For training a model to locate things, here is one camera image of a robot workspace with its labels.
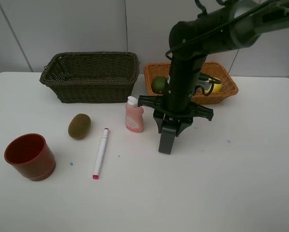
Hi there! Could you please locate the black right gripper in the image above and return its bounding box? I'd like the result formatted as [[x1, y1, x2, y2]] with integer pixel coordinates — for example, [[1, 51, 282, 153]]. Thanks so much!
[[138, 57, 213, 137]]

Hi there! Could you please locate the dark green square bottle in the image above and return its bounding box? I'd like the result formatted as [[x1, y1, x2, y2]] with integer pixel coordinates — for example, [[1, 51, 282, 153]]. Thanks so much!
[[159, 121, 177, 155]]

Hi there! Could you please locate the green lime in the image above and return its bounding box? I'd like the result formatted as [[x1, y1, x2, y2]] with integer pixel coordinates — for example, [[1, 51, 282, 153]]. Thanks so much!
[[151, 76, 169, 95]]

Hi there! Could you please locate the pink lotion bottle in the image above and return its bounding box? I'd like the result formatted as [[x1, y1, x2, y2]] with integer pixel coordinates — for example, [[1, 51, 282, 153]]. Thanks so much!
[[125, 96, 144, 133]]

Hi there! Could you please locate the yellow lemon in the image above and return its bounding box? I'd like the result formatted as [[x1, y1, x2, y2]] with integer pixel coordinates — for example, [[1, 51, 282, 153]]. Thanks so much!
[[207, 78, 222, 93]]

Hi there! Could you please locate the brown kiwi fruit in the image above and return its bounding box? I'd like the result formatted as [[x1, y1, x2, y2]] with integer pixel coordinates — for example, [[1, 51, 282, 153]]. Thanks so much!
[[68, 114, 91, 139]]

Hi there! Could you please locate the red plastic cup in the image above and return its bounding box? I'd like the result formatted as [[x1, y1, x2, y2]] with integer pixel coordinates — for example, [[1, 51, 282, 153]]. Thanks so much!
[[4, 133, 56, 181]]

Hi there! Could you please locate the dark green right robot arm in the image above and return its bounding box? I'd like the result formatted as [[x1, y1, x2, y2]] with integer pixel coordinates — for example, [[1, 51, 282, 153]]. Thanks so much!
[[138, 0, 289, 136]]

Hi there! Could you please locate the orange wicker basket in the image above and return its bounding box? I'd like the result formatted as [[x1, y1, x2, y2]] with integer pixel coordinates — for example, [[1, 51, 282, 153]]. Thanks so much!
[[144, 62, 238, 105]]

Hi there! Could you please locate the white pink-capped marker pen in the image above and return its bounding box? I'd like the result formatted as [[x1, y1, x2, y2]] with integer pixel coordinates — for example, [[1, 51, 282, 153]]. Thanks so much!
[[92, 128, 109, 180]]

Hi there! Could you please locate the dark brown wicker basket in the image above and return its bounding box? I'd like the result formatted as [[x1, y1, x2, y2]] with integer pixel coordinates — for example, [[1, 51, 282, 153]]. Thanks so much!
[[40, 52, 139, 103]]

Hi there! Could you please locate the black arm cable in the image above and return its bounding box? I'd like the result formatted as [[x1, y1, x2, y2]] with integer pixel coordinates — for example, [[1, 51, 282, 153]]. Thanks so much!
[[165, 0, 288, 97]]

